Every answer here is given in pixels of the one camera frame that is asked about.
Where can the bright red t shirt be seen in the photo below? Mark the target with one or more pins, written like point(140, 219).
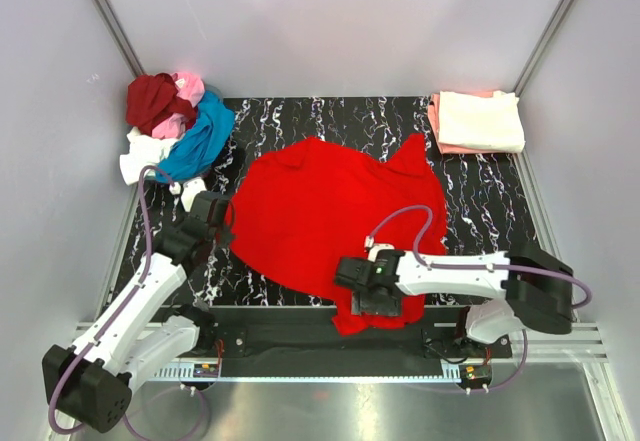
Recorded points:
point(301, 209)

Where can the right aluminium corner post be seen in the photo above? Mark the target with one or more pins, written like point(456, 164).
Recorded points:
point(555, 22)

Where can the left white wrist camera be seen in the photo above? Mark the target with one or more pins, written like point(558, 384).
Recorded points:
point(187, 191)

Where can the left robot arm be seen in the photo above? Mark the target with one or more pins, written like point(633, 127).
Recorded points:
point(94, 379)

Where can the left aluminium corner post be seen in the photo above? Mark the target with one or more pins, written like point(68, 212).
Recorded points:
point(119, 36)

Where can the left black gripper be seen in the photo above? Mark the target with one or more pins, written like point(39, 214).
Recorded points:
point(220, 216)

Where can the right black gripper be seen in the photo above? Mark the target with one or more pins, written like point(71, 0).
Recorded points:
point(373, 303)

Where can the dark red t shirt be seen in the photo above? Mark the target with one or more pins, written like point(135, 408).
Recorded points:
point(152, 100)

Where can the folded salmon t shirt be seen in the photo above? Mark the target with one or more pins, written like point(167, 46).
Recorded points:
point(434, 121)

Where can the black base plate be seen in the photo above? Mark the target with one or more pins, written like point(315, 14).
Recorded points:
point(302, 343)

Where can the aluminium corner post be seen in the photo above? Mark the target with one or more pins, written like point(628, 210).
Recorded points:
point(119, 36)
point(555, 22)

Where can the pink t shirt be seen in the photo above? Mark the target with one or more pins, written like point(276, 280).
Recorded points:
point(190, 87)

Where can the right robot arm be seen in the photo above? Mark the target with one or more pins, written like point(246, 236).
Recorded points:
point(525, 288)

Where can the folded white t shirt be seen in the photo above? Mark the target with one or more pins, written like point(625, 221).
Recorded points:
point(487, 123)

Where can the blue t shirt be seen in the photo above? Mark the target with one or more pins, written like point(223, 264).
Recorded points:
point(200, 146)

